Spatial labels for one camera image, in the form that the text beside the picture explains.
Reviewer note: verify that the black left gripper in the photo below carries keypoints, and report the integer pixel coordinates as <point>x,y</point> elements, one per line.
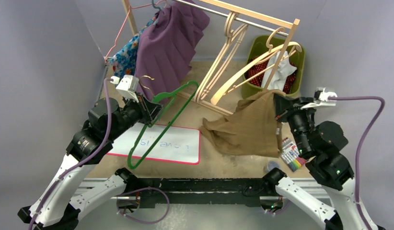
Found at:
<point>149,110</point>

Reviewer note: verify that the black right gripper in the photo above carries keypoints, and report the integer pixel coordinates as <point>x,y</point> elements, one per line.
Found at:
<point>286,108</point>

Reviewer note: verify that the white garment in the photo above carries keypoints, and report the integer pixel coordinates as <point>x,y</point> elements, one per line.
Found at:
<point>279,78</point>

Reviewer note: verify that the red polka dot skirt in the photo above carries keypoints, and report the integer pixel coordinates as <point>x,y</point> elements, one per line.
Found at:
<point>259,77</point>

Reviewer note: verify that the tan garment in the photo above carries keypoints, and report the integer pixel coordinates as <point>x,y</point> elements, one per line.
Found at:
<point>251,130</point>

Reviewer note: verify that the beige plastic hanger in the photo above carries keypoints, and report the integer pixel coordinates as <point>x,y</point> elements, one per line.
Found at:
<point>275,64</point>

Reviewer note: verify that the purple garment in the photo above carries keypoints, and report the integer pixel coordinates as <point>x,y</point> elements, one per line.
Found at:
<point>167,47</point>

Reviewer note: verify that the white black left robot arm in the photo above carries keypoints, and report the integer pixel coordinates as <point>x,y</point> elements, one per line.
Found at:
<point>59,207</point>

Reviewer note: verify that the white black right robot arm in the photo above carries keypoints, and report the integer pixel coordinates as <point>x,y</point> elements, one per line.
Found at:
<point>320,145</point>

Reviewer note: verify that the pink-framed whiteboard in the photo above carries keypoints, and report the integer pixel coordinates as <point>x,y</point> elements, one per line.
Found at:
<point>178,144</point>

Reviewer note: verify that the marker pen pack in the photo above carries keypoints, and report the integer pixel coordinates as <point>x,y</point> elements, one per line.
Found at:
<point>290,155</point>

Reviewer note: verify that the blue floral garment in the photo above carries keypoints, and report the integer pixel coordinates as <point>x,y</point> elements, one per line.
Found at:
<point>124,61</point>

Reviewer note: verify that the small blue round lid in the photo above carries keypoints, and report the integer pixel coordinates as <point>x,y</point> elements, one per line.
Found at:
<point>271,165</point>

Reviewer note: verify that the wooden clothes rack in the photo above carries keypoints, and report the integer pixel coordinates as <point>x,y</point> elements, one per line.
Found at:
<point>246,16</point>

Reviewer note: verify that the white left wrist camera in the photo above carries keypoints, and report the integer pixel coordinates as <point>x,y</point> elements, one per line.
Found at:
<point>126,86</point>

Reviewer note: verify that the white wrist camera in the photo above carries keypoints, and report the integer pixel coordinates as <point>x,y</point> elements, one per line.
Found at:
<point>323,97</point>
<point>126,86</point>

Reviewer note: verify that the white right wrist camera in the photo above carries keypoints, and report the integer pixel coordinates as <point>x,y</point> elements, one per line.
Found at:
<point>323,97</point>

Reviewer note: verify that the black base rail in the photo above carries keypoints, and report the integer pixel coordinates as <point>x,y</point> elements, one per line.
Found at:
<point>250,192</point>

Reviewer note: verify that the pink wire hanger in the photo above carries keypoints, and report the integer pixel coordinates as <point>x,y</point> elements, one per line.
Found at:
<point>130,20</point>

